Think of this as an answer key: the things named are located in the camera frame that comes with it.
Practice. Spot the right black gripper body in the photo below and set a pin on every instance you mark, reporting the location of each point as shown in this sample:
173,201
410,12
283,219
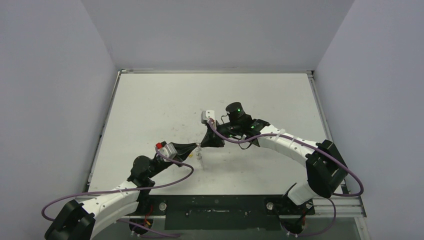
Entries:
218,133

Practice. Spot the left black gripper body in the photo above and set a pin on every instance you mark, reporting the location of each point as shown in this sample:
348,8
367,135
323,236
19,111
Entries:
159,167

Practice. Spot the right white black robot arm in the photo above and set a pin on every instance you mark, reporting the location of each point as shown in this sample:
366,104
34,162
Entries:
324,166

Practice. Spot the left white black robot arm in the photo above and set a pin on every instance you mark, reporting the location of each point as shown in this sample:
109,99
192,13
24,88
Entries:
84,220

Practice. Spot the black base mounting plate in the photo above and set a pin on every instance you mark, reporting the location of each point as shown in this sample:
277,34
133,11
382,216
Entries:
221,221

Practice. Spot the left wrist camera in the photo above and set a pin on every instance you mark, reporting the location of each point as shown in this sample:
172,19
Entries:
166,149

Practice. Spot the aluminium frame rail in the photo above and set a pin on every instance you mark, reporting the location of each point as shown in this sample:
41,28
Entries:
161,206

